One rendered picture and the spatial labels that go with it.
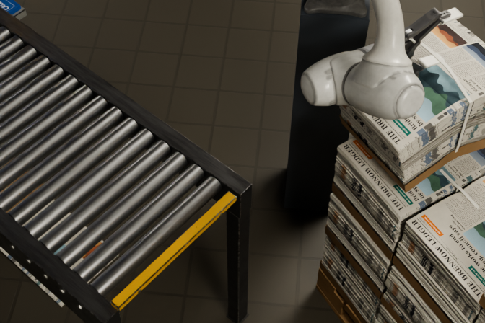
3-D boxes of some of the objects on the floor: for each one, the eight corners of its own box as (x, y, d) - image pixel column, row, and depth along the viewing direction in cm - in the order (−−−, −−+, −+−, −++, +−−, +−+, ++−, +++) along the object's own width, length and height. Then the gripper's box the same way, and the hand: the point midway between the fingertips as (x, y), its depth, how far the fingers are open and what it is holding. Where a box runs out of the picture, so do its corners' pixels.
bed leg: (249, 314, 278) (252, 207, 225) (238, 326, 275) (239, 220, 222) (237, 305, 280) (237, 196, 227) (226, 316, 277) (224, 208, 224)
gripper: (383, 9, 174) (456, -17, 182) (360, 88, 193) (426, 61, 201) (405, 29, 170) (478, 2, 178) (379, 108, 189) (446, 80, 197)
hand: (447, 34), depth 189 cm, fingers open, 14 cm apart
